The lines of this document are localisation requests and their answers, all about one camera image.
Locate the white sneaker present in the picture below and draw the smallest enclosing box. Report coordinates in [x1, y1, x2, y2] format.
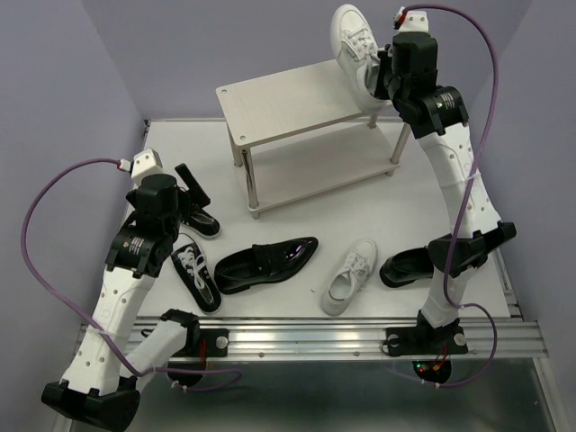
[330, 4, 386, 115]
[320, 238, 378, 316]

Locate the black loafer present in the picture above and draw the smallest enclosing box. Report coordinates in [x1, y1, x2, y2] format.
[214, 237, 319, 295]
[379, 247, 434, 288]

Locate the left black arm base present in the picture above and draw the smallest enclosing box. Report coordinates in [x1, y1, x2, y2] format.
[166, 328, 229, 371]

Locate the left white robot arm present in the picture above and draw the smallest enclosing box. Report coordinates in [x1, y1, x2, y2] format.
[41, 162, 201, 431]

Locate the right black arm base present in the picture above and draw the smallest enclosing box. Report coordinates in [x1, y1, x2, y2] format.
[381, 327, 468, 386]

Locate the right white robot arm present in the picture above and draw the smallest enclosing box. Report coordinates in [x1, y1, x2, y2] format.
[375, 31, 517, 351]

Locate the white two-tier shoe shelf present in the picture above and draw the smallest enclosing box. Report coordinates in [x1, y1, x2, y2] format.
[216, 60, 410, 219]

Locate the black canvas sneaker far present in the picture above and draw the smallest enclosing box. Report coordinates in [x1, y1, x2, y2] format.
[181, 206, 221, 239]

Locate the black canvas sneaker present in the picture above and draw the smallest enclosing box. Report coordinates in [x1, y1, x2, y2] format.
[170, 234, 222, 314]
[181, 206, 221, 239]

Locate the black canvas sneaker near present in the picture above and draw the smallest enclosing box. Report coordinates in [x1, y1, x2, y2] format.
[170, 234, 222, 314]

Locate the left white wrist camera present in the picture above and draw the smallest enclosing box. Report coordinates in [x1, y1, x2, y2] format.
[130, 148, 164, 187]

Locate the aluminium mounting rail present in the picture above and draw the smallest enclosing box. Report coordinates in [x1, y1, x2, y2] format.
[78, 314, 541, 361]

